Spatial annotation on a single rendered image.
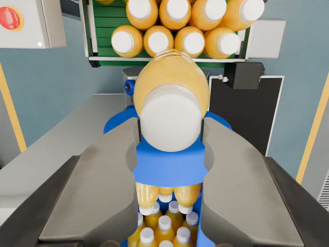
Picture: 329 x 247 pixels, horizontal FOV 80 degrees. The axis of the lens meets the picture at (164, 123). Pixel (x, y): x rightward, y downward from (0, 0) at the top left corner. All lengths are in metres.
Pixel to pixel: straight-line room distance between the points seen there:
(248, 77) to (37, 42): 0.48
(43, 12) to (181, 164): 0.38
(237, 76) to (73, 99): 1.37
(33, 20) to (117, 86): 1.16
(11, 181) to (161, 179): 0.50
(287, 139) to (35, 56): 2.10
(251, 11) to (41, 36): 0.40
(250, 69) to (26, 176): 0.70
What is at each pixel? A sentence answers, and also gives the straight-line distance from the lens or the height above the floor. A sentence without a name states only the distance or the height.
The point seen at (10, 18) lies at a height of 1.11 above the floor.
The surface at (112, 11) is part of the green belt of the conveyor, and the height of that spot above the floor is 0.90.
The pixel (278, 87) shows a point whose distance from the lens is 1.62.
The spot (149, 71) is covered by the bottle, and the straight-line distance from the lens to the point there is 0.16.
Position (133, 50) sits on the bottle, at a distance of 0.45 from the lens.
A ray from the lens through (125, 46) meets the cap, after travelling 0.42.
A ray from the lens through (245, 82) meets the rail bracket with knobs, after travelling 0.56.
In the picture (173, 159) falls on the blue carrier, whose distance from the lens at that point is 0.33.
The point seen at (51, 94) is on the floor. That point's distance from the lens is 1.77.
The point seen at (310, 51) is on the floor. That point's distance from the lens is 1.86.
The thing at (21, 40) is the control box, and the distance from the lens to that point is 0.49.
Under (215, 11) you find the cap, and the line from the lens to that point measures 0.43.
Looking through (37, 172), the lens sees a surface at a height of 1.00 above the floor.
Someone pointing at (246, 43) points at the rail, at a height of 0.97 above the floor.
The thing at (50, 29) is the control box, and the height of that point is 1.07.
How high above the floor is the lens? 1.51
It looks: 67 degrees down
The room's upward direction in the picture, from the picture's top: 177 degrees clockwise
